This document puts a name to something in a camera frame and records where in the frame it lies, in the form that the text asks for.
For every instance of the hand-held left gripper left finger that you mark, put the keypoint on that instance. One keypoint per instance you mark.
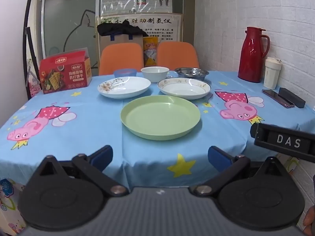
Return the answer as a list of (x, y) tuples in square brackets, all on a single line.
[(102, 156)]

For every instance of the pink patterned bag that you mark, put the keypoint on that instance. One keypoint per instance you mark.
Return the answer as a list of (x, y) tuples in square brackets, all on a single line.
[(33, 83)]

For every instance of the orange chair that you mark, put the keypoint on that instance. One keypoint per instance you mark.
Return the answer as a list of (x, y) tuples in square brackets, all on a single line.
[(120, 59), (177, 56)]

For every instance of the white plate with floral print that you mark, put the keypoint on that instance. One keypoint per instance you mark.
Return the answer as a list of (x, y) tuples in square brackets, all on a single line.
[(128, 86)]

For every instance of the black rectangular box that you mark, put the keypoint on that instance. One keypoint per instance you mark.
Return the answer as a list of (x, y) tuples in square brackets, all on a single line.
[(292, 97)]

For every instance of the blue cartoon printed tablecloth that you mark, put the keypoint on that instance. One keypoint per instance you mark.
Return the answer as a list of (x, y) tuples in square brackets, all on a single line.
[(98, 123)]

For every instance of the red cracker box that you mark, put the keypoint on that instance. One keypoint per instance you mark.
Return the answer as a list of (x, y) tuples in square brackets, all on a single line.
[(64, 73)]

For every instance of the black cloth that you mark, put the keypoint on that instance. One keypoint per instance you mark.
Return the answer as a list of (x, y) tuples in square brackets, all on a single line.
[(118, 29)]

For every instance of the brown paper bag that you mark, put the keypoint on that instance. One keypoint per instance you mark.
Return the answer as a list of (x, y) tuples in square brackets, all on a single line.
[(120, 39)]

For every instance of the dark smartphone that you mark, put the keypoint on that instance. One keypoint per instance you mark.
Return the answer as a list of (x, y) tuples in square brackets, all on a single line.
[(278, 97)]

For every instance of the glass partition with animal drawing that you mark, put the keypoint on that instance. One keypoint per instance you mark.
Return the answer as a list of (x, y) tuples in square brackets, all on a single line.
[(66, 17)]

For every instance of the white tumbler cup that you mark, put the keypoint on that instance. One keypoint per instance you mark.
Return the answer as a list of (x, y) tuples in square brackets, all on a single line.
[(272, 75)]

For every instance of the white sign board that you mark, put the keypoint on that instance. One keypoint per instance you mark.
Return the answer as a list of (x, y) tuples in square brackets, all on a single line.
[(162, 27)]

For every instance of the white plate with patterned rim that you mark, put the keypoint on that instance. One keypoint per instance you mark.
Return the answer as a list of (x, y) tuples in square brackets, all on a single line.
[(184, 88)]

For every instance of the red thermos jug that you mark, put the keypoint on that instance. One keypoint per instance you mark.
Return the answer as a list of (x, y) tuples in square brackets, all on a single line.
[(251, 56)]

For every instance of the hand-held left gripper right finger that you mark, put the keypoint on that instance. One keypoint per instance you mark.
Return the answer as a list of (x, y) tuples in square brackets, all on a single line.
[(219, 158)]

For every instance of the yellow packet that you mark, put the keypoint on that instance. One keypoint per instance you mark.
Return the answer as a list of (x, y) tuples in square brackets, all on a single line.
[(150, 51)]

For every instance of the blue translucent bowl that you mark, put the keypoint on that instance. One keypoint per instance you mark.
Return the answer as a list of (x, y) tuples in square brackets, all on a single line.
[(124, 73)]

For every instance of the floral printed cloth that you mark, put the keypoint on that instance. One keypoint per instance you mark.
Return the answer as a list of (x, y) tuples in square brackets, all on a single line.
[(8, 201)]

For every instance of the person's right hand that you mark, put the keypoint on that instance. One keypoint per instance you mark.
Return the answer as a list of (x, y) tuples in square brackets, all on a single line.
[(310, 220)]

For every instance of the green plastic plate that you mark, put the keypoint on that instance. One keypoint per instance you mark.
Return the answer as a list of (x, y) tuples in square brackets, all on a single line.
[(160, 115)]

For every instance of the black stand frame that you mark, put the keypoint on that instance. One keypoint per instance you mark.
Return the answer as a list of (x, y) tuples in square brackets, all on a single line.
[(25, 36)]

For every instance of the stainless steel bowl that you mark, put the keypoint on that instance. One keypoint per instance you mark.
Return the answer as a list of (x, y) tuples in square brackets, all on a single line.
[(192, 72)]

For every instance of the white bowl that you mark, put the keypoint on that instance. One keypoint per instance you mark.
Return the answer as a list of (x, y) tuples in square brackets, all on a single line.
[(155, 75)]

